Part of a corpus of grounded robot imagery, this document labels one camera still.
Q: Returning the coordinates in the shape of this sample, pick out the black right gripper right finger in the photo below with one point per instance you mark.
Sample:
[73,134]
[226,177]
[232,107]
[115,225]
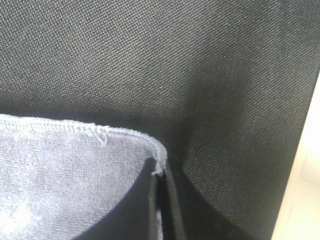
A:
[186,215]

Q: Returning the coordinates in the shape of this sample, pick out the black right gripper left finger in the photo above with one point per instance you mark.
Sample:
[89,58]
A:
[135,216]

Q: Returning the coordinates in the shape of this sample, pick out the grey microfibre towel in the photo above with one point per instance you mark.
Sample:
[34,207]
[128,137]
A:
[59,178]

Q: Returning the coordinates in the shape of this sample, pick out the black table mat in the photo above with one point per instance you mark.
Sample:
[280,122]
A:
[225,85]

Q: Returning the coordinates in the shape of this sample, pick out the cream white storage basket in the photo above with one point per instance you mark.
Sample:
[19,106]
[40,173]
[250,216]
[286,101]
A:
[299,214]

